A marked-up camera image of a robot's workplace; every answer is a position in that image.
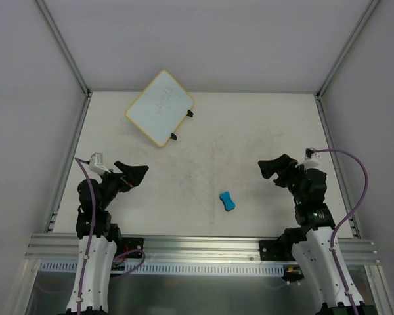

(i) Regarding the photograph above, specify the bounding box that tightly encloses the left aluminium frame post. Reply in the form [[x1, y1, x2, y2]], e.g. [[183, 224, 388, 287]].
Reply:
[[34, 0, 91, 96]]

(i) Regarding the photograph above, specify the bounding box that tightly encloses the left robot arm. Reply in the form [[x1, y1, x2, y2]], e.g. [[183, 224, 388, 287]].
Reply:
[[65, 154, 149, 314]]

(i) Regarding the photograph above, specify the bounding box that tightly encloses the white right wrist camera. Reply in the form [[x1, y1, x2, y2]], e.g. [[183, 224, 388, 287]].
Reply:
[[299, 148, 321, 170]]

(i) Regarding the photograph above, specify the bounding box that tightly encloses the blue bone shaped eraser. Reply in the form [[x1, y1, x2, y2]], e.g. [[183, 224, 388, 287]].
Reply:
[[219, 192, 236, 212]]

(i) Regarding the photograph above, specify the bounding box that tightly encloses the aluminium frame post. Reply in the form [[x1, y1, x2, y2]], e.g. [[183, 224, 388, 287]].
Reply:
[[316, 0, 381, 99], [34, 0, 91, 96]]

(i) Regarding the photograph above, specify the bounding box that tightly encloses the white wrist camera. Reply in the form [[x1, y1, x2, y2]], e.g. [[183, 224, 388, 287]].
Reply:
[[89, 152, 110, 176], [299, 148, 321, 170]]

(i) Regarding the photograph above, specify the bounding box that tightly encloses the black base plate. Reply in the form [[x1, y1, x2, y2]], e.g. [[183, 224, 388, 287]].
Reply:
[[116, 236, 144, 259], [259, 240, 295, 261]]

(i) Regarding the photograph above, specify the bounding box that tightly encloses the aluminium front rail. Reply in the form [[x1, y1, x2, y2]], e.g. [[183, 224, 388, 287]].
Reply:
[[24, 233, 381, 266]]

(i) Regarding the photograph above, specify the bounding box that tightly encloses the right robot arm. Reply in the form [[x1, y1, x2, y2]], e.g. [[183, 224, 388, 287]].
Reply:
[[258, 149, 377, 314]]

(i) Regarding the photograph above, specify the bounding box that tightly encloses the white slotted cable duct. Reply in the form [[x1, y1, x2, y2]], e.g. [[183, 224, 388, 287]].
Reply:
[[39, 260, 284, 278]]

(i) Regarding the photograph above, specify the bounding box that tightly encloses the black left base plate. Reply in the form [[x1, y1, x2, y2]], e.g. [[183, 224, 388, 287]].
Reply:
[[116, 236, 144, 259]]

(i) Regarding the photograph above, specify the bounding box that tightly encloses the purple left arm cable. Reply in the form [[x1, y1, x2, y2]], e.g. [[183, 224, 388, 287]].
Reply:
[[74, 157, 146, 311]]

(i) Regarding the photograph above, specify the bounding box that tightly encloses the right aluminium frame post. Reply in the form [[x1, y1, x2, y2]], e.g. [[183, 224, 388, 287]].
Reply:
[[316, 0, 381, 99]]

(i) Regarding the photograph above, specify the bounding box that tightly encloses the yellow framed whiteboard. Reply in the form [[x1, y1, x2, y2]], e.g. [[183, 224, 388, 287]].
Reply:
[[125, 70, 195, 148]]

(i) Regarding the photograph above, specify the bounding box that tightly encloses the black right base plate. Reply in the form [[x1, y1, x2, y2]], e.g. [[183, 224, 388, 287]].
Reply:
[[259, 240, 295, 261]]

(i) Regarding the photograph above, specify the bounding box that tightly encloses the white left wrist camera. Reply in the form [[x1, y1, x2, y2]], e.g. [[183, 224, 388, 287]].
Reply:
[[89, 152, 110, 176]]

